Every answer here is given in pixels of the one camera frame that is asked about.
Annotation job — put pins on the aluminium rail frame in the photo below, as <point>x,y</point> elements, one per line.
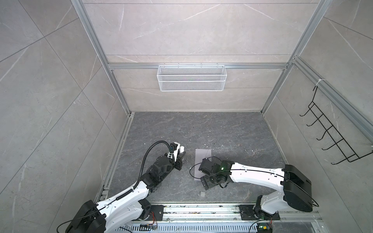
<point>225,212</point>

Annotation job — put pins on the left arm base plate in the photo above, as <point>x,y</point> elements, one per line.
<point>154,211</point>

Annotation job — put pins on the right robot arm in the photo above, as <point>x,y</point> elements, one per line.
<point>292,189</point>

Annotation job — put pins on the grey purple envelope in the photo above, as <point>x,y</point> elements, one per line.
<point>200,154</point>

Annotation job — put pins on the black wire hook rack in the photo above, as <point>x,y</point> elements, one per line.
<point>330,130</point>

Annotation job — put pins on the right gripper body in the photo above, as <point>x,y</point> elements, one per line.
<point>209,182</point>

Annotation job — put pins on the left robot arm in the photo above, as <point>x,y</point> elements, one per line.
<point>130,204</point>

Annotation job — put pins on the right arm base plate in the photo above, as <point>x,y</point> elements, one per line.
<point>247,212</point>

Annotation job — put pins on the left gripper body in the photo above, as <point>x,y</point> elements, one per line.
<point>178,164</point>

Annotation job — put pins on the white vented cable duct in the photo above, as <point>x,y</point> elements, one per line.
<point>191,228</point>

